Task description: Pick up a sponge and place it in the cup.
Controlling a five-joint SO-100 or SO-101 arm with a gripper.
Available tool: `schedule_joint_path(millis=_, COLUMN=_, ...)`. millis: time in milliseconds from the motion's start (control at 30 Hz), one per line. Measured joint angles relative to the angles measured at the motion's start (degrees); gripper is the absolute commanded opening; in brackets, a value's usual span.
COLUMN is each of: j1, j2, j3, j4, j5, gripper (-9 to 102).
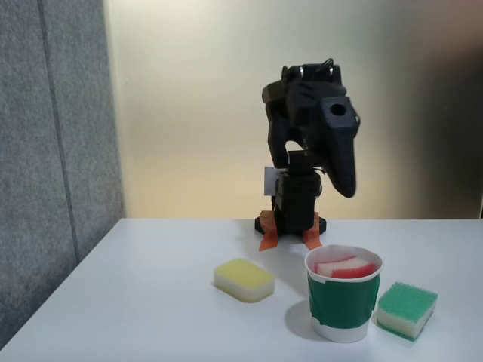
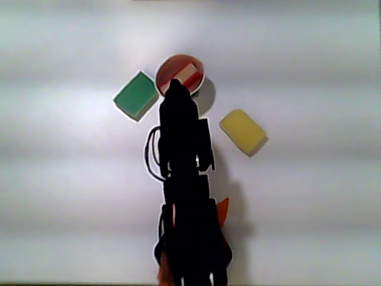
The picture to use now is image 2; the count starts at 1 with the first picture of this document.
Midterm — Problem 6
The red rectangular sponge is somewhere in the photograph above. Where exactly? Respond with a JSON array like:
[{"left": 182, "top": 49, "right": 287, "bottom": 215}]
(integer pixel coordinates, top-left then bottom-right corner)
[{"left": 157, "top": 55, "right": 205, "bottom": 97}]

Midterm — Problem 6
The white paper cup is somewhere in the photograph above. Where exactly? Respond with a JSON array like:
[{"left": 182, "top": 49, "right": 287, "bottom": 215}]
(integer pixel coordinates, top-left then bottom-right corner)
[{"left": 154, "top": 53, "right": 207, "bottom": 104}]

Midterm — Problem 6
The green rectangular sponge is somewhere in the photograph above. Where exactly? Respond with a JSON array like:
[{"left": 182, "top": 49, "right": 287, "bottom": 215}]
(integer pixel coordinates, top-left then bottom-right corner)
[{"left": 112, "top": 70, "right": 160, "bottom": 123}]

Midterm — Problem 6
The yellow rectangular sponge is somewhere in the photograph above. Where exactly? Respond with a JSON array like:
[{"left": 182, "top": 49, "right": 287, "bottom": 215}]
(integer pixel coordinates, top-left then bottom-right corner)
[{"left": 218, "top": 108, "right": 269, "bottom": 158}]

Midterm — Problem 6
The orange table clamp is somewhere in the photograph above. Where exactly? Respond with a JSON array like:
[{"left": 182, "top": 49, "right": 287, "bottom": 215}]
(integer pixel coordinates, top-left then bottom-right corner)
[{"left": 217, "top": 196, "right": 230, "bottom": 229}]

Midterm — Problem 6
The black cable loop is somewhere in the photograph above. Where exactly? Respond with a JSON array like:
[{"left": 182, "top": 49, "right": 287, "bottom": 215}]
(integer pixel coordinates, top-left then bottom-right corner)
[{"left": 144, "top": 126, "right": 168, "bottom": 181}]

